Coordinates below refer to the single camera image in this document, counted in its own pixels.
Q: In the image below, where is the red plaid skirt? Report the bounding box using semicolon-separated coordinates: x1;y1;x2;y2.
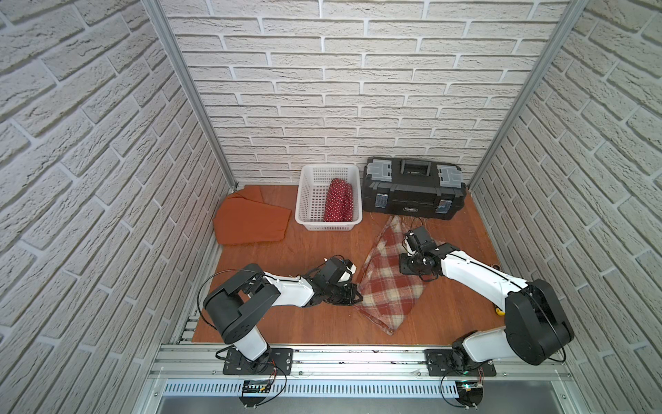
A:
355;216;434;336

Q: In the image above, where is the red polka dot skirt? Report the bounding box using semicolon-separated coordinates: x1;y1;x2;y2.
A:
323;178;353;222

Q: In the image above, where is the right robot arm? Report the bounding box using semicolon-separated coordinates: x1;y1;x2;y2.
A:
399;227;575;373

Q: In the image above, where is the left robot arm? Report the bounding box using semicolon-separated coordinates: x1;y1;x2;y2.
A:
197;255;363;375

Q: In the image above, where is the black plastic toolbox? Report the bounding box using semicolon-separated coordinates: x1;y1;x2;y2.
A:
361;157;467;220

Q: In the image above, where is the white plastic basket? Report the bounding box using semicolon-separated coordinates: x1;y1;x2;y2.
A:
295;164;363;231

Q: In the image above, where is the orange skirt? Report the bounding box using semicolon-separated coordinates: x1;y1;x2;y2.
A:
212;186;291;246

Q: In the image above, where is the left controller board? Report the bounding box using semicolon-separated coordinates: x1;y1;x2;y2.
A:
239;379;272;408

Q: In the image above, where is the controller board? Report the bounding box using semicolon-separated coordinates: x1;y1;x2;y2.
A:
455;381;484;409
239;379;272;408

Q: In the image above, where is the right controller board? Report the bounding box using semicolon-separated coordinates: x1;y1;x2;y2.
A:
455;381;484;409

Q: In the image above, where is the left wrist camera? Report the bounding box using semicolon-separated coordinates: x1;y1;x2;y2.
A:
343;260;357;277

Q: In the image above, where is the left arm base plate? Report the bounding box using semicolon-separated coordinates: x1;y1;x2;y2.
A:
222;348;294;376

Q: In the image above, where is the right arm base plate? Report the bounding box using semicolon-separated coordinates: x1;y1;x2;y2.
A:
423;348;497;377

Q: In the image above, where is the aluminium mounting rail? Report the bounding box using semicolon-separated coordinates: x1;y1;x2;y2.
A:
148;343;573;381

